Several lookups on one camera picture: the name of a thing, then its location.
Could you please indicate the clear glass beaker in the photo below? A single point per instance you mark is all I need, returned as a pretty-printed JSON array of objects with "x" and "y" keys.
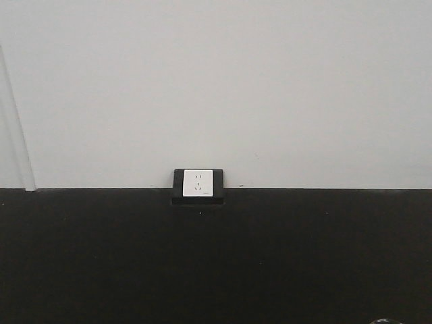
[{"x": 385, "y": 321}]

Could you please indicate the white power socket plate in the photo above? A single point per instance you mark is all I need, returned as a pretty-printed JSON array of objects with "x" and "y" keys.
[{"x": 197, "y": 183}]

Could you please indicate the black socket housing box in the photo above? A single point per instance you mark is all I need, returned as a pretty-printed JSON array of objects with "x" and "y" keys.
[{"x": 217, "y": 199}]

